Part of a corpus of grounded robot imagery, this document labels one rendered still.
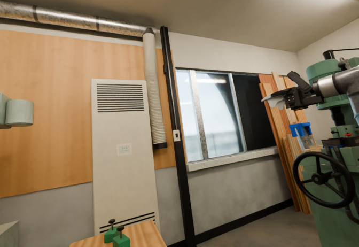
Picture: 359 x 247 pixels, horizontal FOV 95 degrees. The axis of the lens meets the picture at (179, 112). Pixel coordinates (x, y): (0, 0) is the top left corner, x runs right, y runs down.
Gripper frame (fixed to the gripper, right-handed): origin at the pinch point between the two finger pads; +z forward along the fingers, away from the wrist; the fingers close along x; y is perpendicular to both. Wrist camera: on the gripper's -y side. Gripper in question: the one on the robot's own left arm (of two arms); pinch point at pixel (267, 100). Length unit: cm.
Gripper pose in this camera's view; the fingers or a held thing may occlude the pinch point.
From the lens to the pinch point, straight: 87.7
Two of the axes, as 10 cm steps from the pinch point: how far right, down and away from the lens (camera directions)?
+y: 0.2, 9.6, -2.8
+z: -5.4, 2.4, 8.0
